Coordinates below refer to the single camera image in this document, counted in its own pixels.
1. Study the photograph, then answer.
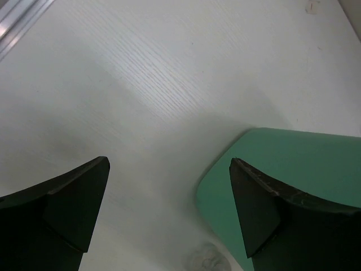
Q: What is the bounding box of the green plastic bin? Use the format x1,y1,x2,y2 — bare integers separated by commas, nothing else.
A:
196,128,360,265

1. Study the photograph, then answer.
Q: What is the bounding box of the aluminium table edge rail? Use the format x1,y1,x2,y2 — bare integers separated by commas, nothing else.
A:
0,0,54,60

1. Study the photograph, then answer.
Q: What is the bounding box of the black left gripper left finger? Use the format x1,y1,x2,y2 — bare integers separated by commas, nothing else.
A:
1,156,110,270

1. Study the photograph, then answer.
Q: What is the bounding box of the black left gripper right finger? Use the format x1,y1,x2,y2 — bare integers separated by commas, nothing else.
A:
230,158,360,270

